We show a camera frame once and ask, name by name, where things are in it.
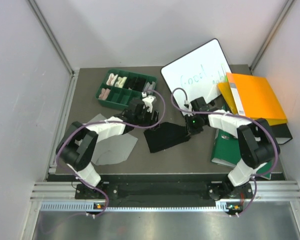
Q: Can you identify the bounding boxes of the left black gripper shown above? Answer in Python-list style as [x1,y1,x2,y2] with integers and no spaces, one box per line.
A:
[133,106,159,131]

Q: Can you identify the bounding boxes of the black underwear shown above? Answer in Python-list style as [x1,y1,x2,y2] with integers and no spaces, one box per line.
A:
[124,77,146,92]
[144,122,191,153]

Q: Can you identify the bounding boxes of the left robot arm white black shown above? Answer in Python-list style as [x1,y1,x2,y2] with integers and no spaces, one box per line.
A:
[55,95,159,199]

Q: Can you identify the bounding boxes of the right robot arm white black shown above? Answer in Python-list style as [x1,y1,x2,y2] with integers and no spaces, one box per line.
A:
[184,97,280,198]

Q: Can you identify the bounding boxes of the black rolled underwear in tray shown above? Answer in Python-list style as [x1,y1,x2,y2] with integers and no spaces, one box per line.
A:
[124,77,146,92]

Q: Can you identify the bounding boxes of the grey underwear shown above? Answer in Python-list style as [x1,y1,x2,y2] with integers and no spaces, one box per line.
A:
[85,113,138,166]

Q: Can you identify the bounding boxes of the grey rolled socks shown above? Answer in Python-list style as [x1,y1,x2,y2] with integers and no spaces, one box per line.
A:
[143,81,156,93]

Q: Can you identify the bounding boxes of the green compartment tray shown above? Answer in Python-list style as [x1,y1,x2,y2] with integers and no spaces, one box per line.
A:
[95,68,157,110]

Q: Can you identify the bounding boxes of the cream rolled socks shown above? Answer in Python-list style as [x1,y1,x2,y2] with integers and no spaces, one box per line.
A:
[114,76,127,88]

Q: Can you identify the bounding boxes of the pink rolled socks bottom-left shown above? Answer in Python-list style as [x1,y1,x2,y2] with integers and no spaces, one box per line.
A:
[98,88,111,101]

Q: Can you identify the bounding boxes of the green binder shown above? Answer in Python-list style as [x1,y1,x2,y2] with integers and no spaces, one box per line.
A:
[210,103,272,181]

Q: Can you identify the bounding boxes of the pink rolled socks top-left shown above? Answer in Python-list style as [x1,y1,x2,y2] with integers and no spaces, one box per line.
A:
[106,73,118,86]

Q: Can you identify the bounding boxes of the orange binder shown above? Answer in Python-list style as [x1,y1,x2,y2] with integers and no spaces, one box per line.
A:
[217,72,288,126]

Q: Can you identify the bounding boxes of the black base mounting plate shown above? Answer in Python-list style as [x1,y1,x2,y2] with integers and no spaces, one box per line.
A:
[74,181,256,200]

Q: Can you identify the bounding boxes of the black binder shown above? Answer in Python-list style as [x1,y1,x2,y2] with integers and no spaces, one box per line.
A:
[224,104,293,146]

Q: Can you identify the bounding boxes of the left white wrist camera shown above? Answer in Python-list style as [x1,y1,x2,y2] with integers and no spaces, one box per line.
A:
[142,92,157,113]

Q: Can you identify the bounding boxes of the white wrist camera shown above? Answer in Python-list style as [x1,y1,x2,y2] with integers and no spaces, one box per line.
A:
[142,92,157,113]
[184,99,190,108]

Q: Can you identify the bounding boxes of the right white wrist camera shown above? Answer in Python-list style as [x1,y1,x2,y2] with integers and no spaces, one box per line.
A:
[184,99,190,108]

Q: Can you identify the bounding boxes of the white whiteboard black frame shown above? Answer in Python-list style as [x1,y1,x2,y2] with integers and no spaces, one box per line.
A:
[160,38,232,110]

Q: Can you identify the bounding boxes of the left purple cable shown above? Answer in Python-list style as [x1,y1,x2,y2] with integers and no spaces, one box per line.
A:
[55,89,166,218]

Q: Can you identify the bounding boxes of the purple cable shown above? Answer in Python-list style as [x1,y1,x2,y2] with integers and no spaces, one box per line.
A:
[171,87,280,217]
[55,89,166,218]

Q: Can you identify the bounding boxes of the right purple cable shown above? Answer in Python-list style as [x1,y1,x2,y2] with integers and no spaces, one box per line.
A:
[171,87,280,217]

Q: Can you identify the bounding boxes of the white slotted cable duct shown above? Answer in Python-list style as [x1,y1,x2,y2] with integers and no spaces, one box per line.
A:
[41,201,240,212]

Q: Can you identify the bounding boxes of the aluminium frame rail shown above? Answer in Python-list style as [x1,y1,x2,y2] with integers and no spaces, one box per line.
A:
[26,0,75,76]

